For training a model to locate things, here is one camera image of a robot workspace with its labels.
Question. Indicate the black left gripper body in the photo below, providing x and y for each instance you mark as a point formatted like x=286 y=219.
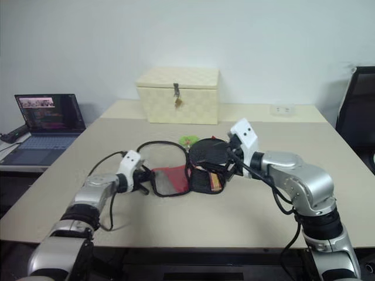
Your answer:
x=143 y=178

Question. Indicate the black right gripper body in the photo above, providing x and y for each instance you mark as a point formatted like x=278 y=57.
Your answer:
x=236 y=155

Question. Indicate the black red paddle case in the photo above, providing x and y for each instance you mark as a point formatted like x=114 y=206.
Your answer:
x=202 y=181

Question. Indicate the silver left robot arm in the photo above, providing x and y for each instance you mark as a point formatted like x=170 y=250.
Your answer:
x=93 y=187

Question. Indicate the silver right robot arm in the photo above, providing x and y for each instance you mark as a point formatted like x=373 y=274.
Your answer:
x=307 y=181

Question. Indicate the small green object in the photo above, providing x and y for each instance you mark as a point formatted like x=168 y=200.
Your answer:
x=187 y=140

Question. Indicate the white power strip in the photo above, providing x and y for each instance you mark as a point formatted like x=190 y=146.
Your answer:
x=282 y=109

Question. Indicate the cream woven lidded box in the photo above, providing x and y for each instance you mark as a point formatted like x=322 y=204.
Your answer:
x=181 y=99

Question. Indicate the metal latch with padlock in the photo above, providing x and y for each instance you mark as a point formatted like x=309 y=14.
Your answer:
x=177 y=95

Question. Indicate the open blue laptop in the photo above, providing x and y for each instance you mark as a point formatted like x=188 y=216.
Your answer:
x=49 y=123

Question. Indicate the black office chair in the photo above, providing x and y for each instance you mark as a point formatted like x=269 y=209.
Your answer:
x=357 y=123

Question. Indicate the black device beside laptop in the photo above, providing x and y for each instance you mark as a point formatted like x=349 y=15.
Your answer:
x=13 y=135

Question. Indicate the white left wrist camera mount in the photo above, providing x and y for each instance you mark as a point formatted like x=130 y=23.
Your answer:
x=130 y=164

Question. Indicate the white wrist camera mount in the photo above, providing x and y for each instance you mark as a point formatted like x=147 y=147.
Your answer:
x=247 y=137
x=130 y=164

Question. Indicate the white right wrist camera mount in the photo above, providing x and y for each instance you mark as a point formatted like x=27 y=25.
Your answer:
x=247 y=137

